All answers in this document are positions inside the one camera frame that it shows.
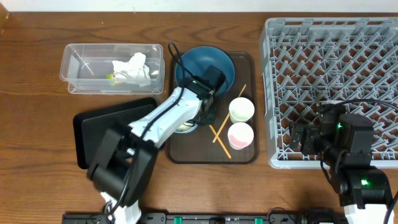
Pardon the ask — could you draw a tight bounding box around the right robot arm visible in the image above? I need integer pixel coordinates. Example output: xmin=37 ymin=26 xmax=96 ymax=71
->
xmin=290 ymin=112 xmax=397 ymax=223

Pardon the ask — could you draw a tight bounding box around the wooden chopstick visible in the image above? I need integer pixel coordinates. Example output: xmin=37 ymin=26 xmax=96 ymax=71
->
xmin=212 ymin=84 xmax=247 ymax=143
xmin=209 ymin=124 xmax=232 ymax=159

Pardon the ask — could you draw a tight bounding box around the yellow snack wrapper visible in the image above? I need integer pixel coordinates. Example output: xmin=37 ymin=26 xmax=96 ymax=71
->
xmin=106 ymin=73 xmax=118 ymax=86

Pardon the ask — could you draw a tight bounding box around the white cup green inside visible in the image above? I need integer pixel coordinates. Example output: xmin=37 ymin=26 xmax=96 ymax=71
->
xmin=229 ymin=97 xmax=255 ymax=123

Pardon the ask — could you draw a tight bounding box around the grey dishwasher rack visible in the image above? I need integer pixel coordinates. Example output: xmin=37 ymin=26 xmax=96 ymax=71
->
xmin=259 ymin=17 xmax=397 ymax=169

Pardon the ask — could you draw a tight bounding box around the clear plastic waste bin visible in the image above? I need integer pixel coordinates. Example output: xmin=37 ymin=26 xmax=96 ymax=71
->
xmin=60 ymin=44 xmax=165 ymax=95

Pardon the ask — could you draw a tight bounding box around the white napkin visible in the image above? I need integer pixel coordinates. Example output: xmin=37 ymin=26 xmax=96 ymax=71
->
xmin=112 ymin=52 xmax=151 ymax=86

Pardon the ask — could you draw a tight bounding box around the dark blue plate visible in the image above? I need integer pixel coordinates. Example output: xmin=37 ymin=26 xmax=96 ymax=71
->
xmin=182 ymin=46 xmax=235 ymax=98

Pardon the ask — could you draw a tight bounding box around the light blue bowl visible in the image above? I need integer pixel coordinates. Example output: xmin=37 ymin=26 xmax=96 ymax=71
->
xmin=175 ymin=123 xmax=198 ymax=134

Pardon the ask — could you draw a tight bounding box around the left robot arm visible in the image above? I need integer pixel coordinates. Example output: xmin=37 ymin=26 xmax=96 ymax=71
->
xmin=87 ymin=77 xmax=224 ymax=223

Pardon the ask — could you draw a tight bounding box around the brown serving tray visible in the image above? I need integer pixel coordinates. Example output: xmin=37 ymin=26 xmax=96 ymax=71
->
xmin=165 ymin=52 xmax=259 ymax=165

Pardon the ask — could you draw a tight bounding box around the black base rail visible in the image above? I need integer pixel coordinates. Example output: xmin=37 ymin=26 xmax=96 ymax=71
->
xmin=61 ymin=212 xmax=343 ymax=224

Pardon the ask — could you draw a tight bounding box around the black tray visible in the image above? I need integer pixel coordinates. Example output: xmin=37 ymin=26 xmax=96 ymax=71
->
xmin=73 ymin=97 xmax=157 ymax=169

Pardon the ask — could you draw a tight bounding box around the white cup pink inside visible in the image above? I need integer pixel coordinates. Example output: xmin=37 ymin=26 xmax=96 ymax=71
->
xmin=228 ymin=123 xmax=254 ymax=150

